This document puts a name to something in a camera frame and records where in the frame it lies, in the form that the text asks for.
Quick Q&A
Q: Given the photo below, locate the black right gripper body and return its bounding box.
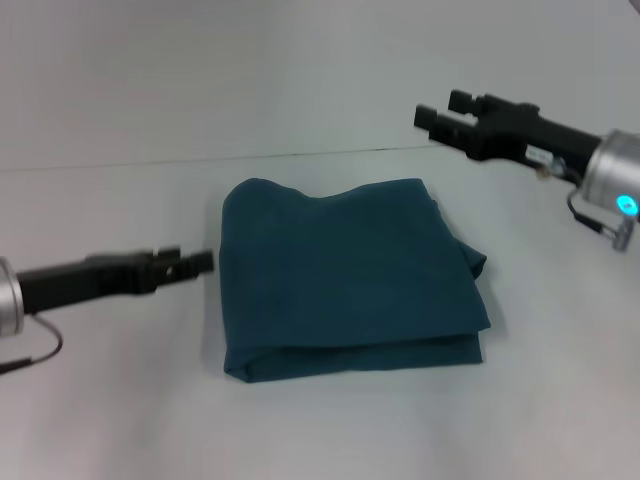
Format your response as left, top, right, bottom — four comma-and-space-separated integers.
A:
469, 93, 601, 176

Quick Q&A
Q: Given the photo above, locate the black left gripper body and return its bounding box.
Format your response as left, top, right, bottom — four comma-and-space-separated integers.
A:
14, 249, 162, 316

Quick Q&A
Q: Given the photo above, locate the teal blue shirt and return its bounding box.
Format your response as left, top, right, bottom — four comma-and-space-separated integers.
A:
221, 177, 492, 384

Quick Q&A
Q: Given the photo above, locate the dark left gripper cable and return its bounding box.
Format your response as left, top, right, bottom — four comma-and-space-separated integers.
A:
0, 314, 64, 375

